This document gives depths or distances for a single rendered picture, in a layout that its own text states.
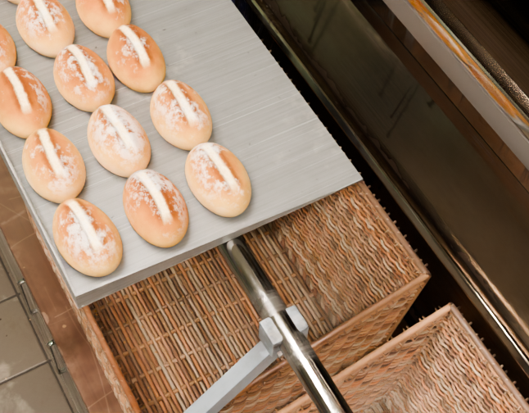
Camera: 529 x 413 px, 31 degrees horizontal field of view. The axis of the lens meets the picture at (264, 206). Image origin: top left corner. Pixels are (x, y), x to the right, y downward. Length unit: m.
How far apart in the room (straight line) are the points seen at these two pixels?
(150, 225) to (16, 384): 1.32
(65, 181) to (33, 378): 1.28
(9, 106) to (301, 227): 0.71
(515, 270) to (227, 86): 0.45
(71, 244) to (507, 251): 0.59
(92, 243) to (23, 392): 1.31
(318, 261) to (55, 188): 0.71
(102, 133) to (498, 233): 0.54
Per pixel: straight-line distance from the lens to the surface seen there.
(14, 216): 1.83
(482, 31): 0.98
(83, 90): 1.15
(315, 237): 1.66
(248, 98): 1.18
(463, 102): 1.24
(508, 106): 0.90
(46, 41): 1.22
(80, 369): 1.66
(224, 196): 1.05
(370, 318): 1.45
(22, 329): 2.37
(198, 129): 1.10
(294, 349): 1.01
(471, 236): 1.34
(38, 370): 2.31
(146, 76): 1.16
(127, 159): 1.08
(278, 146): 1.14
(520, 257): 1.29
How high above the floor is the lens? 2.08
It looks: 57 degrees down
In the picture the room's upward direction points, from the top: 4 degrees clockwise
